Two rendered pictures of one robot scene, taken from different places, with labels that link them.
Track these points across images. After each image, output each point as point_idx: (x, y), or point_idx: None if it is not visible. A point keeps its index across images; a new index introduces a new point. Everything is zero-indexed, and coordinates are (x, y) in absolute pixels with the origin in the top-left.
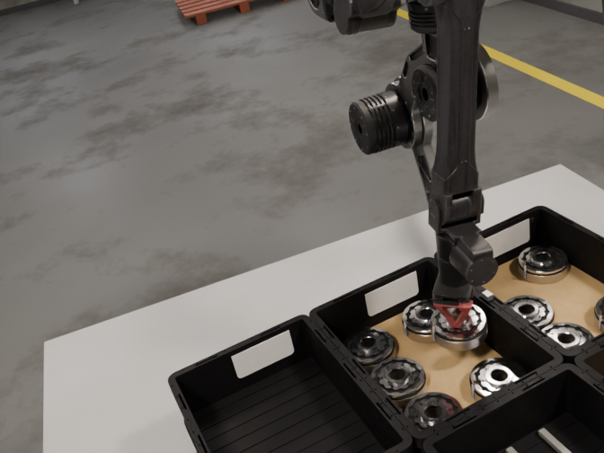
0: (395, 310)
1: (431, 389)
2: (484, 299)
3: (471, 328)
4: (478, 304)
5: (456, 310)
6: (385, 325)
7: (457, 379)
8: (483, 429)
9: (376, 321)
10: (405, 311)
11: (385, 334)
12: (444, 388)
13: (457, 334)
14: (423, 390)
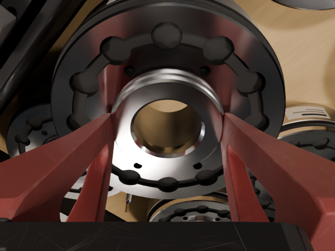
0: (66, 200)
1: (301, 93)
2: (7, 35)
3: (224, 65)
4: (30, 54)
5: (127, 142)
6: (108, 200)
7: (267, 37)
8: None
9: (106, 218)
10: (78, 196)
11: (166, 216)
12: (300, 65)
13: (266, 115)
14: (329, 115)
